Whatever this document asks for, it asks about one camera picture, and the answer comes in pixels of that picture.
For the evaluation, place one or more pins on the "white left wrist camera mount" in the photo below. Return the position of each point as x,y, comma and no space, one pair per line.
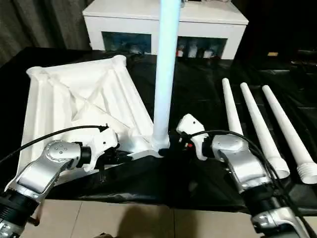
104,141

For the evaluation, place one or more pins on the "white cabinet with glass doors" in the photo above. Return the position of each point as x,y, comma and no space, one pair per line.
123,22

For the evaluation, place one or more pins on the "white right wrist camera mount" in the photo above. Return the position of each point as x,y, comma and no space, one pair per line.
193,126

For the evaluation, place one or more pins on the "black mat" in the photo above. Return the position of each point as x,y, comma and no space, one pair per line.
198,86

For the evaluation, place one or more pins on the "grey curtain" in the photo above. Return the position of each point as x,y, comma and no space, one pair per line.
37,24

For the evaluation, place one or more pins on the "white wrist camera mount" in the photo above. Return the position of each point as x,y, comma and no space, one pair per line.
104,141
193,126

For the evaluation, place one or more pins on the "white plastic table leg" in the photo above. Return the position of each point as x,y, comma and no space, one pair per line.
260,124
164,74
287,129
231,109

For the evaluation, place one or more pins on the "small yellow tag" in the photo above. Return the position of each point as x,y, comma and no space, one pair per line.
273,54

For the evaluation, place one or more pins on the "white plastic table top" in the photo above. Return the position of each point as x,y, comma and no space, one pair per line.
62,99

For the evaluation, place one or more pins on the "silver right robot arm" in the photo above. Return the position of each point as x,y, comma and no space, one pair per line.
245,168

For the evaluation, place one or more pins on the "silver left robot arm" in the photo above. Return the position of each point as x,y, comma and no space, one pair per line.
49,161

